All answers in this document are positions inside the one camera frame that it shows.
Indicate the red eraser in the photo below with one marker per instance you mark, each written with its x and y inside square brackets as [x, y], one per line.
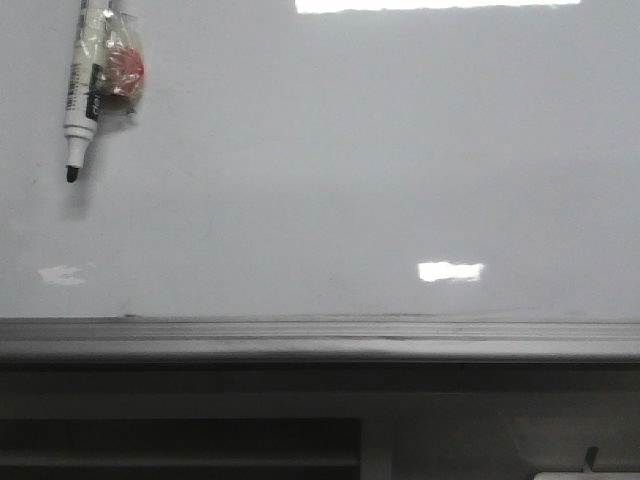
[123, 79]

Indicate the white dry-erase marker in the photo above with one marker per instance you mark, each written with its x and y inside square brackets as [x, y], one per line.
[84, 97]

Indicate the white whiteboard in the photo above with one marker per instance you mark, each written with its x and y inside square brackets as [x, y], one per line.
[450, 162]

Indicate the aluminium whiteboard tray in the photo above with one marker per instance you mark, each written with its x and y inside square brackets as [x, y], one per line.
[318, 339]

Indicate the dark slatted vent panel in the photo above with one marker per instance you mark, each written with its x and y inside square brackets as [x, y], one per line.
[181, 448]

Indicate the small grey metal hook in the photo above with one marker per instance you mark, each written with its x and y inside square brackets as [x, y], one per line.
[590, 459]

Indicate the white box corner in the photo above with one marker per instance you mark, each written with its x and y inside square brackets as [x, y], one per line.
[587, 475]

